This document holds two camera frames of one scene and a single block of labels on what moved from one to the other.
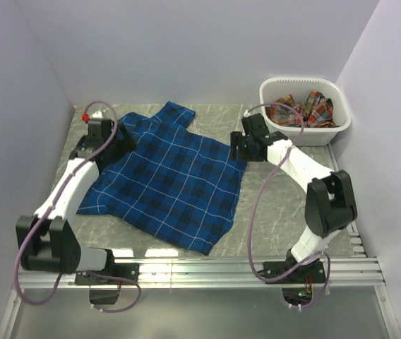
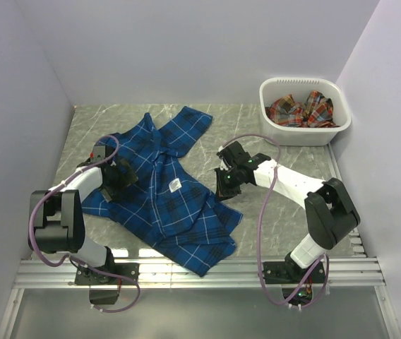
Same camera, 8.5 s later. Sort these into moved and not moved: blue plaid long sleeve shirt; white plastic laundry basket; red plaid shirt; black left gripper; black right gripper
Moved: black left gripper; black right gripper; blue plaid long sleeve shirt
Not moved: red plaid shirt; white plastic laundry basket
